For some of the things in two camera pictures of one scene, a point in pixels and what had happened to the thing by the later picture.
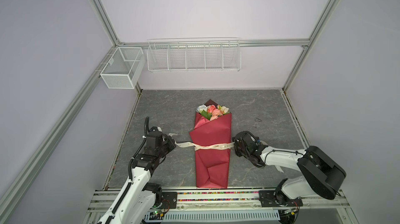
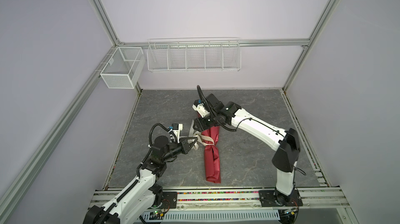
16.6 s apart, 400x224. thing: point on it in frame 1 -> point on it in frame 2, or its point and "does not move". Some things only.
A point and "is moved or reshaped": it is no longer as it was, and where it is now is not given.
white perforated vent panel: [214, 215] does not move
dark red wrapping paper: [212, 165] is moved or reshaped
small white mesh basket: [124, 67] does not move
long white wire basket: [191, 54] does not move
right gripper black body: [238, 151] -> [210, 121]
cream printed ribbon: [204, 145] -> [204, 138]
